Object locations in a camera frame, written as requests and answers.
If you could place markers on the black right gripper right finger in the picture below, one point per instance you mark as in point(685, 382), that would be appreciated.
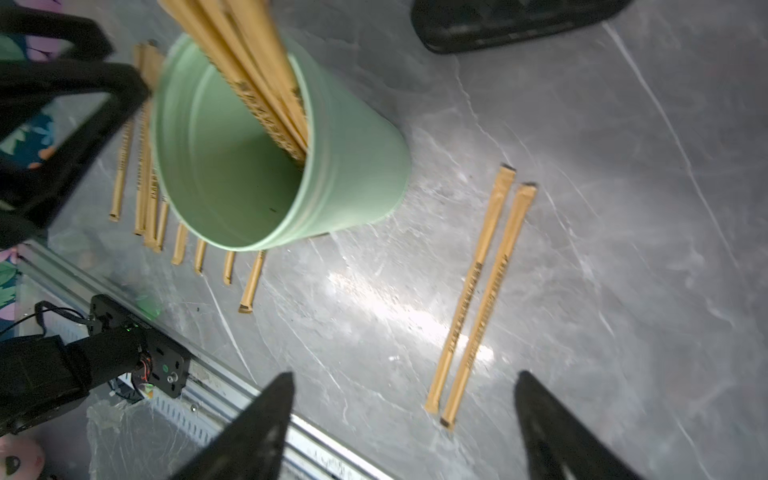
point(556, 443)

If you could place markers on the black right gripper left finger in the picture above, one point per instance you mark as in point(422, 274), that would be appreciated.
point(251, 445)

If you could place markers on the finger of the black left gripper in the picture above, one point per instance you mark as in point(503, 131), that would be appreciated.
point(32, 198)
point(87, 40)

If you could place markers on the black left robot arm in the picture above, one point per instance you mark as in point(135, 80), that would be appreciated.
point(41, 376)

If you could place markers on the bundle of paper straws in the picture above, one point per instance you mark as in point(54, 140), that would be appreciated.
point(241, 40)

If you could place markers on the light green metal cup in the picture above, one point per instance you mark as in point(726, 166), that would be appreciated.
point(233, 187)

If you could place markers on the pink plush toy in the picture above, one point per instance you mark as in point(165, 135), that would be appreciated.
point(21, 458)

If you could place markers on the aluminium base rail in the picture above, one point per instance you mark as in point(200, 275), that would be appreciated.
point(214, 394)

